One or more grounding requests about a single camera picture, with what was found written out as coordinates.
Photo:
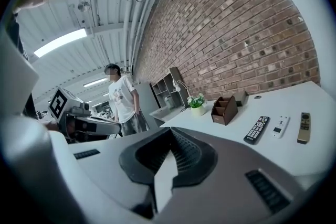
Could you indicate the grey shelf hutch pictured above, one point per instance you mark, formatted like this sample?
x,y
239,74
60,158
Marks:
x,y
162,86

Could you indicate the dark slim remote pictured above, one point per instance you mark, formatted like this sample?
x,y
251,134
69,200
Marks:
x,y
304,128

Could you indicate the white small remote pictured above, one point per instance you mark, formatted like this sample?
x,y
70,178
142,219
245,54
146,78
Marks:
x,y
280,126

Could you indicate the dark brown organizer box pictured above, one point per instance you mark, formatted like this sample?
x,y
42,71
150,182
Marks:
x,y
225,112

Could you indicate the long ceiling light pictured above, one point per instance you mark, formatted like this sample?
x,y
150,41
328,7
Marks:
x,y
60,42
95,82

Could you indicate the white electric kettle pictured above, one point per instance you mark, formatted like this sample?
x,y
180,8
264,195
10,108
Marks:
x,y
168,102

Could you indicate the black remote control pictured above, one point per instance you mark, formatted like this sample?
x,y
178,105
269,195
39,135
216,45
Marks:
x,y
256,130

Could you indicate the white desk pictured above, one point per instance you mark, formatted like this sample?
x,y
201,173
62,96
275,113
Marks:
x,y
288,102

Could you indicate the grey flat box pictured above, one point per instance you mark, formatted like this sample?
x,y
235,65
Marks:
x,y
242,99

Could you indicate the potted plant with blue flowers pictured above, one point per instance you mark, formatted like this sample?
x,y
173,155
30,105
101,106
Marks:
x,y
197,105

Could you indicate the silver desk lamp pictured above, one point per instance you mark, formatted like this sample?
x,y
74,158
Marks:
x,y
181,86

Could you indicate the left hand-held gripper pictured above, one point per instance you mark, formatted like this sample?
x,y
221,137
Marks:
x,y
61,105

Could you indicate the grey wooden desk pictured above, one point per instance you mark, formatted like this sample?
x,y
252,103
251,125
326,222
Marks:
x,y
162,112

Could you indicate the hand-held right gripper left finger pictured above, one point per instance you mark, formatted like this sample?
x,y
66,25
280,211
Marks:
x,y
105,170

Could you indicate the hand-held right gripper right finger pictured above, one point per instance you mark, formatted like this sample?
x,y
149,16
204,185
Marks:
x,y
223,191

